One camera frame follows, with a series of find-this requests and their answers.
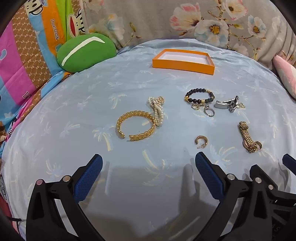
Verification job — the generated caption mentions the colourful cartoon printed blanket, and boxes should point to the colourful cartoon printed blanket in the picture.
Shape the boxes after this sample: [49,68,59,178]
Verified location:
[0,0,89,144]

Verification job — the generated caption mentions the thin gold hoop earring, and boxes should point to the thin gold hoop earring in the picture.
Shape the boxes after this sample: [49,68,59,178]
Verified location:
[242,140,263,151]

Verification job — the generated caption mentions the silver wristwatch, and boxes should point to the silver wristwatch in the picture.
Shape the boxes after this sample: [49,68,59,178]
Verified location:
[215,95,241,113]

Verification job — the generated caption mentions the green round cushion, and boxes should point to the green round cushion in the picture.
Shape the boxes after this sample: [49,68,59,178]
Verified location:
[57,33,116,73]

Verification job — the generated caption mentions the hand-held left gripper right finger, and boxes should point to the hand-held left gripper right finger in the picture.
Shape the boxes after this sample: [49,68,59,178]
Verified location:
[195,152,281,241]

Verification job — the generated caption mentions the black bead bracelet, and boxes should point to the black bead bracelet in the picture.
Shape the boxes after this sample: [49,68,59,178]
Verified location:
[184,88,215,105]

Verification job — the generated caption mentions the chunky gold hoop earring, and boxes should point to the chunky gold hoop earring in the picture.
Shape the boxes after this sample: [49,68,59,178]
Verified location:
[194,136,208,149]

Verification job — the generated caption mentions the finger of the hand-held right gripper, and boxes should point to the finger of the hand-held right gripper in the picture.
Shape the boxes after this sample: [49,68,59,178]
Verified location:
[282,153,296,178]
[250,164,279,189]

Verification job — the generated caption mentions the orange shallow cardboard box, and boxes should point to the orange shallow cardboard box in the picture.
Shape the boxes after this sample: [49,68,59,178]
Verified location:
[152,49,215,76]

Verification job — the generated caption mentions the gold link bracelet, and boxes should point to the gold link bracelet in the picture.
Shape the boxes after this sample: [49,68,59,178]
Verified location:
[239,121,257,153]

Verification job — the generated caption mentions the pink patterned pillow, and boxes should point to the pink patterned pillow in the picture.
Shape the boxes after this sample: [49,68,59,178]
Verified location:
[272,55,296,100]

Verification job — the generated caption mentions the silver ring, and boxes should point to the silver ring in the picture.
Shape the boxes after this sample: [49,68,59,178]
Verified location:
[203,105,215,117]

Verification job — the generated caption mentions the grey floral pillow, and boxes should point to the grey floral pillow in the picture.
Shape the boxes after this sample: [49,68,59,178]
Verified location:
[79,0,296,70]

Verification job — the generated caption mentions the white pearl bracelet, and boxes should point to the white pearl bracelet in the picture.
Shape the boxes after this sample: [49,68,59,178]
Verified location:
[147,96,166,127]

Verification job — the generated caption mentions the gold leaf cuff bangle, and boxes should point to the gold leaf cuff bangle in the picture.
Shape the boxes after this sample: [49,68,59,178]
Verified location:
[116,111,156,142]

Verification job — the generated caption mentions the light blue palm-print sheet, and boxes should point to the light blue palm-print sheet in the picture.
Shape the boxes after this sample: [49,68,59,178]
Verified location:
[0,38,296,241]

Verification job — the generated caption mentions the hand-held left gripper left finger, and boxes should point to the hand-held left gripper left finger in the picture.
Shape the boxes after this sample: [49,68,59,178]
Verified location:
[26,153,109,241]

